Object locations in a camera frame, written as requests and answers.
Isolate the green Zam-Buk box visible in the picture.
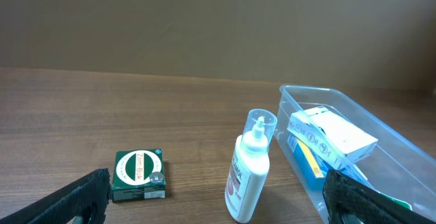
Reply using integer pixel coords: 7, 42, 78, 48
112, 148, 166, 203

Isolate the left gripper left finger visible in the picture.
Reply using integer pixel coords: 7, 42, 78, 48
1, 168, 112, 224

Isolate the white green slim box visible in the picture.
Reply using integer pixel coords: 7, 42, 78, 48
347, 162, 413, 211

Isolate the blue yellow lozenge box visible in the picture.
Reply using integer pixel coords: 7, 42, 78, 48
287, 133, 329, 191

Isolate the clear plastic container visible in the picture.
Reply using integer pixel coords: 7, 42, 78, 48
275, 84, 435, 223

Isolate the white blue medicine box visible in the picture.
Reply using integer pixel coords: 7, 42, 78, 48
287, 106, 378, 170

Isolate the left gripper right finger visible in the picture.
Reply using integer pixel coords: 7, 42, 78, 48
322, 170, 435, 224

